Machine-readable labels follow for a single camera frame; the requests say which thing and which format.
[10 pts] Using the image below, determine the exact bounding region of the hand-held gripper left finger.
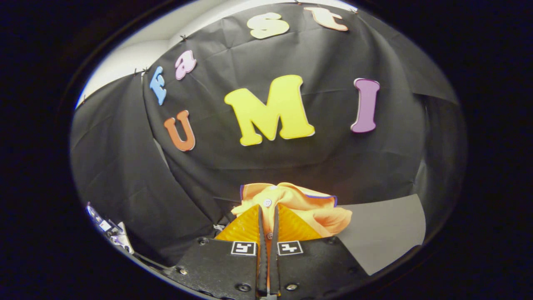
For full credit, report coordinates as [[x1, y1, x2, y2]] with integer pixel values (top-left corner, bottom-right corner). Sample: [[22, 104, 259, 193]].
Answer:
[[164, 204, 269, 298]]

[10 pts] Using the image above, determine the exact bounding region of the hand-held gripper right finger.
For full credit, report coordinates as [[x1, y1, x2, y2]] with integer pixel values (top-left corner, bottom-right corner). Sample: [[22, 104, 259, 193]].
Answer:
[[269, 203, 369, 298]]

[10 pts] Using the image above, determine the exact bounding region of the orange shirt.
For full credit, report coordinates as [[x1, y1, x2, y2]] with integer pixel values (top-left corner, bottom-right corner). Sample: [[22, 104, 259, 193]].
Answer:
[[231, 182, 353, 239]]

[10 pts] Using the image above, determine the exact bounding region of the grey cabinet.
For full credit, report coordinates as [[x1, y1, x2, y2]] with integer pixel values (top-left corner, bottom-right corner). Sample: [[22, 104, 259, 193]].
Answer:
[[335, 194, 426, 275]]

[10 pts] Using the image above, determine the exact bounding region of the black backdrop cloth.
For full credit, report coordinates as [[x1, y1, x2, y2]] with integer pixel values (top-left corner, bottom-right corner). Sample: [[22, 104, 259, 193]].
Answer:
[[70, 2, 468, 267]]

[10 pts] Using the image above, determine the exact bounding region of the white plastic object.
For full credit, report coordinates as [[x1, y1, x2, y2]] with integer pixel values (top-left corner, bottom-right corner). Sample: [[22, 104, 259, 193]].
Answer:
[[85, 203, 134, 255]]

